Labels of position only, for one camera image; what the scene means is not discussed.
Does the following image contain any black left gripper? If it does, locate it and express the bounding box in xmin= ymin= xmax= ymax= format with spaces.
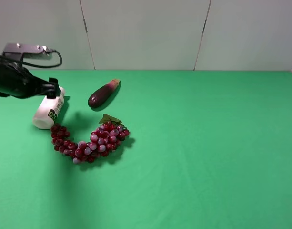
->
xmin=29 ymin=75 xmax=61 ymax=99

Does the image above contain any white milk bottle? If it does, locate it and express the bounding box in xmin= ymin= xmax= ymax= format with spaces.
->
xmin=32 ymin=87 xmax=65 ymax=129

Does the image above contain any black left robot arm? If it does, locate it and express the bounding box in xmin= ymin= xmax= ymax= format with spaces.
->
xmin=0 ymin=62 xmax=61 ymax=99

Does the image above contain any purple toy eggplant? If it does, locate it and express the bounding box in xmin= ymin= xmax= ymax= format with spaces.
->
xmin=88 ymin=79 xmax=121 ymax=109

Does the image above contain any red plastic grape bunch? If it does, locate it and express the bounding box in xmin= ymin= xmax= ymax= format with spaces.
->
xmin=50 ymin=114 xmax=130 ymax=164

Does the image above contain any green table cloth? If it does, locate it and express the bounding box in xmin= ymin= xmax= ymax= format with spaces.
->
xmin=0 ymin=70 xmax=292 ymax=229

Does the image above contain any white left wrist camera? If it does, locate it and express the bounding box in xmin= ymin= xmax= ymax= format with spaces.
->
xmin=2 ymin=43 xmax=51 ymax=56

